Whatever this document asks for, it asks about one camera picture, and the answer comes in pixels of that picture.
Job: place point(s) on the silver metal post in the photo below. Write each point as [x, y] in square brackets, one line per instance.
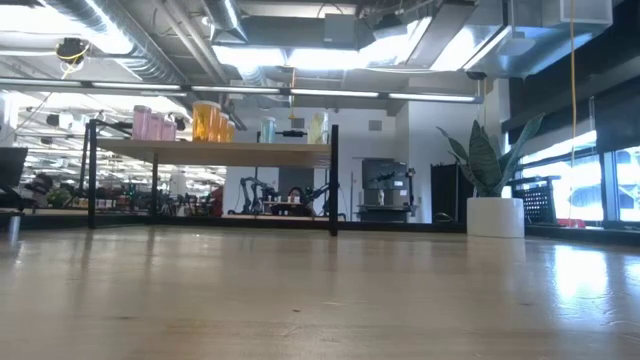
[13, 230]

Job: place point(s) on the wooden shelf black frame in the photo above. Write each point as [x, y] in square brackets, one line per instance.
[215, 152]

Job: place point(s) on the white plant pot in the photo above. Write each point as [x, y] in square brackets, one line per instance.
[495, 217]

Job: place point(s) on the black cabinet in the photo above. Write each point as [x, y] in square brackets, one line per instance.
[447, 192]

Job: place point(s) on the grey machine on stand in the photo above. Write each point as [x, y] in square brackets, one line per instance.
[387, 190]

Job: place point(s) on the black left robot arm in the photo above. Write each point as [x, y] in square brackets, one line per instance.
[12, 199]

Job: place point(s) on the light blue translucent cup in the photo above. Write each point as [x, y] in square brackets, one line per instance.
[268, 131]

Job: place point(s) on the silver ceiling pipe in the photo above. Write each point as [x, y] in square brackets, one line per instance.
[250, 90]

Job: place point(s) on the white ceiling unit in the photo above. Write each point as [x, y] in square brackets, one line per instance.
[550, 40]

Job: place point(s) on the person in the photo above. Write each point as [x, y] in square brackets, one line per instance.
[295, 197]

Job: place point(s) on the black background robot arm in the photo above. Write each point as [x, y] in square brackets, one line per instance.
[320, 192]
[252, 192]

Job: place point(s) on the green artificial plant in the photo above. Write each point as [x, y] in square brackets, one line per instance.
[487, 160]

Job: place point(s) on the black perforated crate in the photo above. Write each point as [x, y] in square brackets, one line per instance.
[537, 202]

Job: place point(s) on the black flat panel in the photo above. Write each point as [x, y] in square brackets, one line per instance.
[12, 167]

